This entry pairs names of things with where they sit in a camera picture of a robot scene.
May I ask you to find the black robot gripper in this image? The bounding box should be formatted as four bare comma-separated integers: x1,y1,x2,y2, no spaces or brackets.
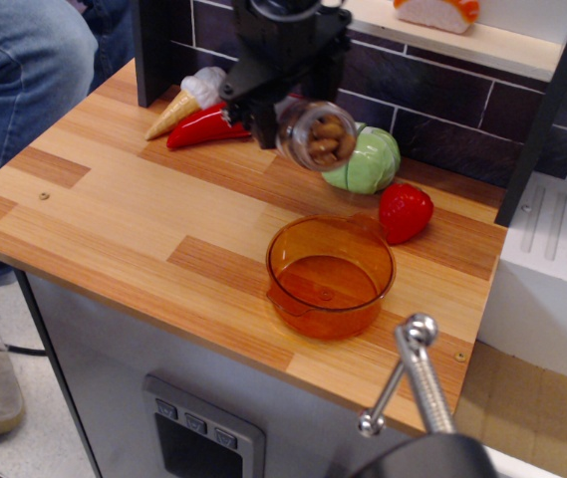
219,1,352,149

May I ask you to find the clear almond jar red label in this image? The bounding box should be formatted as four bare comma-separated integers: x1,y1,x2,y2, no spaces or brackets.
275,96,358,172

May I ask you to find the orange transparent plastic pot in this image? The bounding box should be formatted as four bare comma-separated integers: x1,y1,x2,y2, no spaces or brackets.
266,214,397,341

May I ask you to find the red toy chili pepper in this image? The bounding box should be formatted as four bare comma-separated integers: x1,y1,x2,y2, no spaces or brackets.
166,102,251,149

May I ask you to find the toy ice cream cone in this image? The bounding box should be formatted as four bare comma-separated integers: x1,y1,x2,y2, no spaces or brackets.
144,67,226,140

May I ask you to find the green toy cabbage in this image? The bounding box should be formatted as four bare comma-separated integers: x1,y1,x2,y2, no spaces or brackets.
322,122,402,194

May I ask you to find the red toy strawberry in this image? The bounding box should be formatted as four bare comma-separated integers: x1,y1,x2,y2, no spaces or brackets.
379,183,434,245

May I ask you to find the toy salmon sushi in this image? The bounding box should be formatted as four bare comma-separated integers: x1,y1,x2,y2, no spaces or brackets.
393,0,480,34

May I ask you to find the blue jeans leg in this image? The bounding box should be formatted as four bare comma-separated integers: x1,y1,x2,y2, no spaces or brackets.
0,0,138,295

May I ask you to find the white toy sink unit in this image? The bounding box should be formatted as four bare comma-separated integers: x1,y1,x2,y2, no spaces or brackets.
478,173,567,375

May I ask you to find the grey oven control panel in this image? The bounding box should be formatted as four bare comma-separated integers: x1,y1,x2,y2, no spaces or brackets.
142,374,266,478

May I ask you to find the dark left shelf post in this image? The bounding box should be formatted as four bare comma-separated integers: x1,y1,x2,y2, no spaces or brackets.
130,0,193,108

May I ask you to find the wooden wall shelf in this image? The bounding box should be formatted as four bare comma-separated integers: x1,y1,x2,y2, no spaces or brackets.
345,0,563,82

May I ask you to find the black vertical post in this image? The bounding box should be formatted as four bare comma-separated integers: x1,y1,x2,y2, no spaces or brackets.
494,41,567,227

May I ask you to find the black floor cable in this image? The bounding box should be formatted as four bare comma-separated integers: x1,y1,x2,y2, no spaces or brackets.
5,344,48,358

